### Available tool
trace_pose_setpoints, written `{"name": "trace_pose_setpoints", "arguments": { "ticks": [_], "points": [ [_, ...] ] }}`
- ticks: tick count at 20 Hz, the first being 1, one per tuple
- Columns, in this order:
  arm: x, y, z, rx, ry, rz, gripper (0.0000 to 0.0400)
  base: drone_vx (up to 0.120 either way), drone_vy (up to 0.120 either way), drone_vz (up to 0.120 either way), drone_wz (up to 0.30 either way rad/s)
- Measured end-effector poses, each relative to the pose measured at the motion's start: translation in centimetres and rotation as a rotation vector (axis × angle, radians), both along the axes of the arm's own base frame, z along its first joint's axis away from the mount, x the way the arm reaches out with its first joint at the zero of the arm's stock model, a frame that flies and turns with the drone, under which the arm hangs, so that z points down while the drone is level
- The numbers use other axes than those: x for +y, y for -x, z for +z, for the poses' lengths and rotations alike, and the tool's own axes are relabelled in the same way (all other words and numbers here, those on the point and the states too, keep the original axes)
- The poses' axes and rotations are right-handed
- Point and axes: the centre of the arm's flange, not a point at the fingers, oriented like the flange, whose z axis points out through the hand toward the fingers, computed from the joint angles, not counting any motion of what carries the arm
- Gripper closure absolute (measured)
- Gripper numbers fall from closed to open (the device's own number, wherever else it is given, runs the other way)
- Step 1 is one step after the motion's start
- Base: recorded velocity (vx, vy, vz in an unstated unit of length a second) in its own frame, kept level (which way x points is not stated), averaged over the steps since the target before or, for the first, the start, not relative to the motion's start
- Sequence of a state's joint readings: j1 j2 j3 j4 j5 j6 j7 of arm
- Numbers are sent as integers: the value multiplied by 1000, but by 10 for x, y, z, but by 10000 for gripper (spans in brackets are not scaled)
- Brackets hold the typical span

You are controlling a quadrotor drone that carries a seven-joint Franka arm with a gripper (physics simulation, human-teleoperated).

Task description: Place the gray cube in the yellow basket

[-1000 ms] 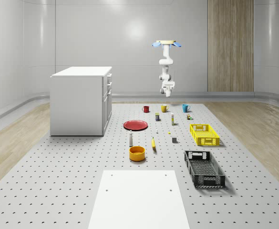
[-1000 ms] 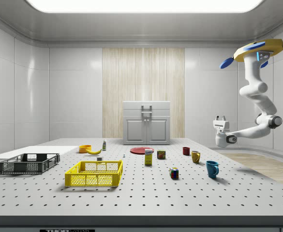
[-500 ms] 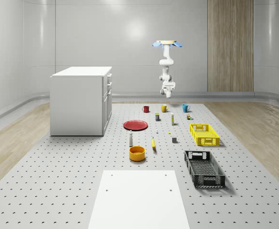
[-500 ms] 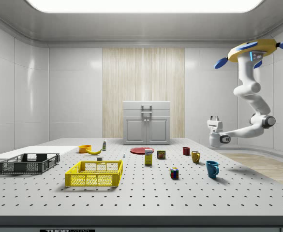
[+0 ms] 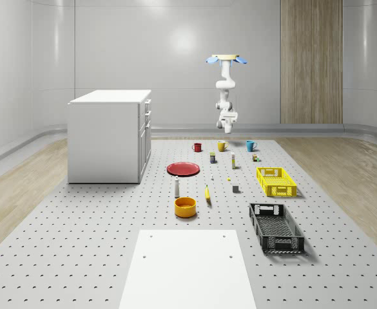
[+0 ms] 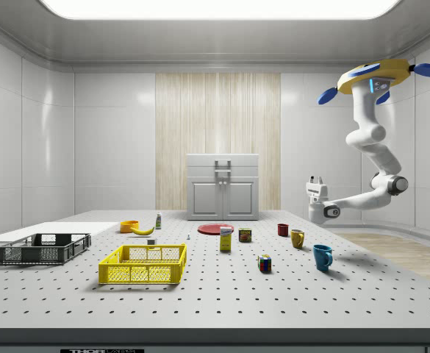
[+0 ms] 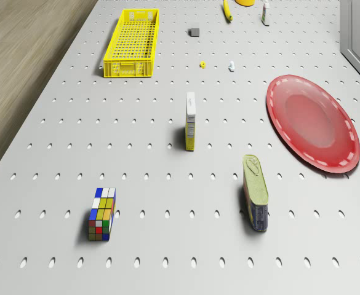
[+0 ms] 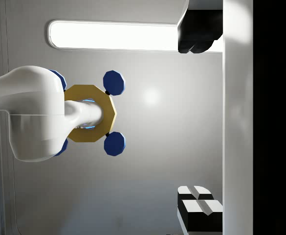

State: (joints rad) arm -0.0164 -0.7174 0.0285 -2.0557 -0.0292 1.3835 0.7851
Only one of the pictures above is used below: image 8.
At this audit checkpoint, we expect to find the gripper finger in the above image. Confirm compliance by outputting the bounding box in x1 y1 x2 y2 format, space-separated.
177 185 223 235
177 9 223 54

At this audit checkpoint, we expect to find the drone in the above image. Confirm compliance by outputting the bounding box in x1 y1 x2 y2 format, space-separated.
48 70 127 157

